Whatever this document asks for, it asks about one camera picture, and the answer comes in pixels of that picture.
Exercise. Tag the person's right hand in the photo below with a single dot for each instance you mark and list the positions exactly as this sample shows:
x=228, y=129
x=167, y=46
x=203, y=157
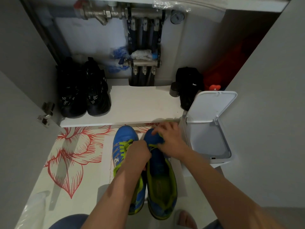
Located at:
x=172, y=141

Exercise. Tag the person's left hand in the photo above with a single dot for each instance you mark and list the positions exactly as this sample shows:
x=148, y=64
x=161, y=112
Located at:
x=137, y=155

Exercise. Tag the person's left fingers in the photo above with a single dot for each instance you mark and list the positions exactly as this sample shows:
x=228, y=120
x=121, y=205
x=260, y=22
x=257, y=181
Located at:
x=146, y=159

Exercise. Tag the person's right fingers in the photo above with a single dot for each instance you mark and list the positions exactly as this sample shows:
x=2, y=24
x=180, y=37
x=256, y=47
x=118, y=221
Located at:
x=164, y=129

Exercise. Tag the blue sneaker with green laces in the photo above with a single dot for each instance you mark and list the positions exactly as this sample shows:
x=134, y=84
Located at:
x=160, y=181
x=124, y=138

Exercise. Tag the person's right forearm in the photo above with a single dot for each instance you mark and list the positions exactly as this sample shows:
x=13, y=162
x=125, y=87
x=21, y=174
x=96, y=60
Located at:
x=221, y=190

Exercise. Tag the person's left forearm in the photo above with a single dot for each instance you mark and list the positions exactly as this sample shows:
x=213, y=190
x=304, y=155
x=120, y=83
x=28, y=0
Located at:
x=112, y=195

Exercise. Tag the white cabinet shelf board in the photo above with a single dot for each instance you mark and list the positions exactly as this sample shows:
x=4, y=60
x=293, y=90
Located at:
x=135, y=104

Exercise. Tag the dark cylindrical container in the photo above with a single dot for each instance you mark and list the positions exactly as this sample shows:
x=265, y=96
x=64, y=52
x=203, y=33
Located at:
x=174, y=90

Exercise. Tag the white trash bin with lid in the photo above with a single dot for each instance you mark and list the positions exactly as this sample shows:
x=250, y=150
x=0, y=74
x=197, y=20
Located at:
x=207, y=131

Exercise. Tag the black bag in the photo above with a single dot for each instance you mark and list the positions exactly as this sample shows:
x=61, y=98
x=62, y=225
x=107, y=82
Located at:
x=189, y=85

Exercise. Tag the white mat with red flowers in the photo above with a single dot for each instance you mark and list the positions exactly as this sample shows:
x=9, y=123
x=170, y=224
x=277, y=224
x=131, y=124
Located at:
x=76, y=155

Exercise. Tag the black sneaker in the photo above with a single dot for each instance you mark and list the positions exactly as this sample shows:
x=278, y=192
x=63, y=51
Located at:
x=70, y=92
x=97, y=95

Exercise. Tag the white crumpled cloth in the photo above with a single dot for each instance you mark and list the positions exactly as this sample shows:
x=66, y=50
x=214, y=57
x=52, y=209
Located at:
x=142, y=54

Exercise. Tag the blue plastic bag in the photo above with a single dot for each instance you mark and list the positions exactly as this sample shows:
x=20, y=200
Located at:
x=119, y=57

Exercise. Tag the red box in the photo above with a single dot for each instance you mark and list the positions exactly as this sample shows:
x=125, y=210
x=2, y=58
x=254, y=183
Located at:
x=224, y=66

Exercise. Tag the metal pipe manifold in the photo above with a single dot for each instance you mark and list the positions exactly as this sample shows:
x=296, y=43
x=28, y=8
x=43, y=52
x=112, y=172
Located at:
x=143, y=33

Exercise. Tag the person's blue trouser leg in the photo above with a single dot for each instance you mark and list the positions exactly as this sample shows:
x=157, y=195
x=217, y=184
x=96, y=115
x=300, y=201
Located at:
x=69, y=223

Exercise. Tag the grey cabinet door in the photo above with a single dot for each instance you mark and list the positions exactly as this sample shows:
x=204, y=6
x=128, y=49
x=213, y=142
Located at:
x=266, y=104
x=21, y=140

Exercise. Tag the metal cabinet hinge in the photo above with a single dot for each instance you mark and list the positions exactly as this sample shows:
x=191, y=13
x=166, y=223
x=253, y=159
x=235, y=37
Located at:
x=46, y=114

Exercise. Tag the round pressure gauge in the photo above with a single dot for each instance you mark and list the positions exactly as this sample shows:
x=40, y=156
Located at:
x=177, y=17

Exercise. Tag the clear plastic bag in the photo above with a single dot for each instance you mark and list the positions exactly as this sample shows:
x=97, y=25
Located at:
x=170, y=3

